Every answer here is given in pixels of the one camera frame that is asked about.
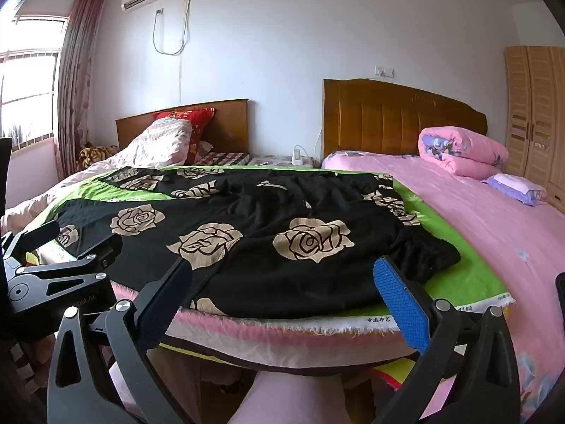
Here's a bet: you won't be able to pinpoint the air conditioner power cable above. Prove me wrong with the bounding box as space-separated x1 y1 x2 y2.
152 0 193 103

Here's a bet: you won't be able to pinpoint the window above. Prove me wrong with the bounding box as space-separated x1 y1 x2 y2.
0 13 71 151

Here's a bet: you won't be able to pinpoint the pink patterned curtain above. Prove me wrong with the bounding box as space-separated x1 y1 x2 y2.
55 0 108 182

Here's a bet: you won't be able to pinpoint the white charger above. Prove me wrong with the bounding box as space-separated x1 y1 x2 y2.
291 145 316 165

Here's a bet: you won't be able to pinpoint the plain wooden headboard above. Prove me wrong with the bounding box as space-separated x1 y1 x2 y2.
115 98 250 155

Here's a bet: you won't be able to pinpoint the red pillow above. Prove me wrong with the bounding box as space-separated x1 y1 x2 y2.
153 108 216 165

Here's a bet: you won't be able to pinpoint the pink bed sheet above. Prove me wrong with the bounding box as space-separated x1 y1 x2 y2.
321 150 565 424

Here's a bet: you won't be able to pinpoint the purple pillow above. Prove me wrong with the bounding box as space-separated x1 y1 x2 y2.
486 173 548 207

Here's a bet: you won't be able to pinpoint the person's pink trouser leg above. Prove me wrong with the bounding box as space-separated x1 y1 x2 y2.
225 369 349 424

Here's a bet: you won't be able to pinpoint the black rose print pants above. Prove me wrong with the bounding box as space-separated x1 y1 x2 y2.
55 167 462 319

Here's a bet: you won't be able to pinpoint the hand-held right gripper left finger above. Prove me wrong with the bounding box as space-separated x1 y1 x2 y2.
46 255 195 424

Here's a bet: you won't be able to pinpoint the green cloth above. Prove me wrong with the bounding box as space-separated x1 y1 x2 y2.
26 164 517 332

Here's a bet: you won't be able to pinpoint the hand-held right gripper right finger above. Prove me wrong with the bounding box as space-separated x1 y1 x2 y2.
372 254 522 424

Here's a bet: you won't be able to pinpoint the tiger print plush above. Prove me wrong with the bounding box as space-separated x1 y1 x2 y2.
77 143 119 171

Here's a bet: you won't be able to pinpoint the pink white quilt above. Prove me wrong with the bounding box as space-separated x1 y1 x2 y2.
0 119 192 230

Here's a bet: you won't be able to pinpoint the black panel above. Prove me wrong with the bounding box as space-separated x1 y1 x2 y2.
0 137 13 213

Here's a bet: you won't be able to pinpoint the checkered bed sheet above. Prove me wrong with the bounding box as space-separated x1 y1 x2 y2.
194 150 266 169

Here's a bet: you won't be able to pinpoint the light wooden wardrobe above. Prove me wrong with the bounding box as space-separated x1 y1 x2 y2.
504 45 565 206

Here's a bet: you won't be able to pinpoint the green striped blanket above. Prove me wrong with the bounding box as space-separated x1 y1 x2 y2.
110 280 411 349

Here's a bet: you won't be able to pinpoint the folded pink quilt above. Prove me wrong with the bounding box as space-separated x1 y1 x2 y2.
418 126 510 180

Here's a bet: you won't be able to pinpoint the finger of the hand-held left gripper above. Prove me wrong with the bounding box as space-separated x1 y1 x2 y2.
6 233 124 315
0 219 61 275

